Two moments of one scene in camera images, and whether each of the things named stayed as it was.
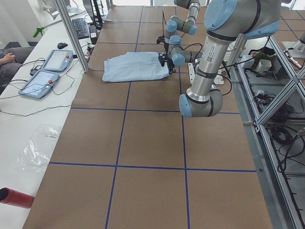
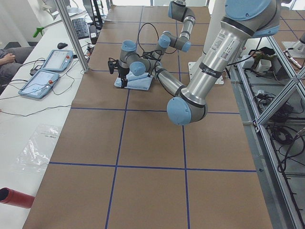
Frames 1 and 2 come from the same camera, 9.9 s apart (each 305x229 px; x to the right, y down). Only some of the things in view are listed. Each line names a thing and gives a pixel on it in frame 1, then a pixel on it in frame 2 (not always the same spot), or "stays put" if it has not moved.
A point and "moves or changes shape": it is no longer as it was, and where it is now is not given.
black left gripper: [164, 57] → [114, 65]
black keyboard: [81, 28] stays put
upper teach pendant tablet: [58, 60] stays put
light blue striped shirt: [133, 66] moves or changes shape
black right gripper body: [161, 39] → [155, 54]
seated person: [11, 59] stays put
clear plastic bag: [34, 157] stays put
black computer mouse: [61, 45] stays put
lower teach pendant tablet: [40, 85] stays put
